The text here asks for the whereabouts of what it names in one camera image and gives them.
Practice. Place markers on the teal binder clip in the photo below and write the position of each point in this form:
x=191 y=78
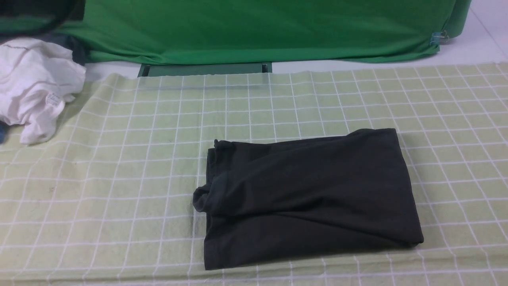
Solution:
x=439 y=38

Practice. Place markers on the dark gray garment behind white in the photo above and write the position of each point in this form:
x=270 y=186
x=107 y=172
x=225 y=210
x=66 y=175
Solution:
x=79 y=52

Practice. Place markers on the green backdrop cloth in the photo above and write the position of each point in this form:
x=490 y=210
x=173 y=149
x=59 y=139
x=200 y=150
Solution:
x=195 y=32

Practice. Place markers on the dark gray long-sleeved shirt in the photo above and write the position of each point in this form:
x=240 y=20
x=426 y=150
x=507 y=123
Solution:
x=306 y=198

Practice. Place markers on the crumpled white shirt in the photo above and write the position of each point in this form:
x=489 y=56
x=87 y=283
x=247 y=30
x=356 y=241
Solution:
x=37 y=80

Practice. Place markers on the light green checkered tablecloth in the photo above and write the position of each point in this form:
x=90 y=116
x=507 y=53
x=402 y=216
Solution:
x=108 y=200

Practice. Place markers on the dark green base plate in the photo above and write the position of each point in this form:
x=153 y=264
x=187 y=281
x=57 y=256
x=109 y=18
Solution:
x=205 y=69

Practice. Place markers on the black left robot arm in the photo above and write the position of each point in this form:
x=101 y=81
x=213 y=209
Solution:
x=29 y=18

